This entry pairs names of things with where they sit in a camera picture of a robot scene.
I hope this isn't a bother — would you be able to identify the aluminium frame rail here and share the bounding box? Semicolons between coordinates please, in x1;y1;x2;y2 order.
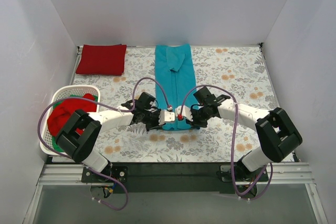
24;163;328;223

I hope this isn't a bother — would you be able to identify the teal t shirt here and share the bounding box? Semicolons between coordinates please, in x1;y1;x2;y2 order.
154;43;196;132

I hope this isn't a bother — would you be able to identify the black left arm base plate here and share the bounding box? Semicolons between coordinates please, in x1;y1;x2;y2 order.
81;166;128;183

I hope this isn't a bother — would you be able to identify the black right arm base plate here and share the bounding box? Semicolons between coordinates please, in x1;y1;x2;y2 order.
216;164;269;183

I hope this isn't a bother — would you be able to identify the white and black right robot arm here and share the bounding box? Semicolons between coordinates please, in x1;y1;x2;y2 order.
177;85;302;181

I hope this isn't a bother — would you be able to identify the folded red t shirt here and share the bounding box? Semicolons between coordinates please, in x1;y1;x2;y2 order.
76;44;127;76

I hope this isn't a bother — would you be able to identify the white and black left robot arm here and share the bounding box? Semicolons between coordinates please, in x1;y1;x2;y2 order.
55;92;165;182

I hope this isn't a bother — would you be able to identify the white plastic laundry basket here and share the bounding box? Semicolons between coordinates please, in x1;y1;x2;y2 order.
41;85;100;153

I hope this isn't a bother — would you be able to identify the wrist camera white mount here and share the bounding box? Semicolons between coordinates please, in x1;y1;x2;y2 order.
175;105;193;122
159;105;175;126

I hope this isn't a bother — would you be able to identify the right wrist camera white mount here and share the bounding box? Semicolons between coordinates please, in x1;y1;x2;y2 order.
175;105;193;122

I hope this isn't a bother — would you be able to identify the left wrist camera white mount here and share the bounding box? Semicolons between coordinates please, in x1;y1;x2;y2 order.
159;105;175;126

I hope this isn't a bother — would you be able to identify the crumpled red t shirt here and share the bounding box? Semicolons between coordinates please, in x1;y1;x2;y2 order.
47;99;97;137

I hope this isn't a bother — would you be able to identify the crumpled green t shirt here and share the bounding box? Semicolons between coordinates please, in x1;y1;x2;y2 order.
47;99;86;152

